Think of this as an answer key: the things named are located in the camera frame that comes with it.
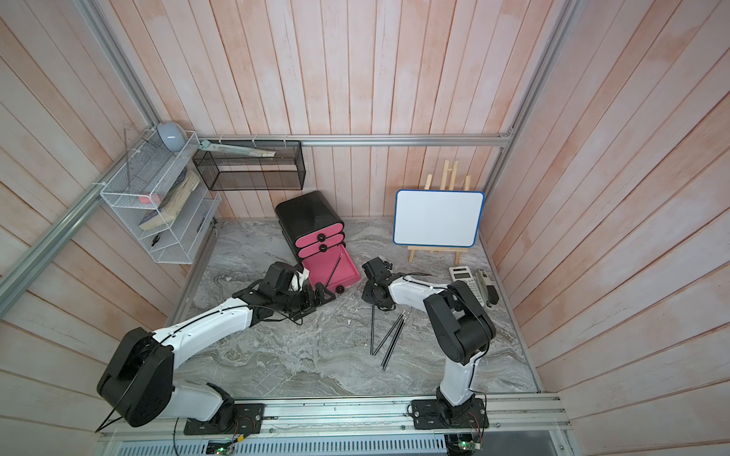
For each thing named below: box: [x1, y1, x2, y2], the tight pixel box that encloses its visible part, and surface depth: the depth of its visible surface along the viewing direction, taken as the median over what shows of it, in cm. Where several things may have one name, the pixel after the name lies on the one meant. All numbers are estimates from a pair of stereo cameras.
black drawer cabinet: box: [274, 190, 346, 267], surface depth 100 cm
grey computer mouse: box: [156, 121, 188, 152], surface depth 84 cm
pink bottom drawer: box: [302, 244, 362, 294], surface depth 103 cm
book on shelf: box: [137, 168, 201, 230], surface depth 83 cm
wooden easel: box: [406, 159, 472, 266], surface depth 93 cm
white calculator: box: [448, 265, 486, 307], surface depth 103 cm
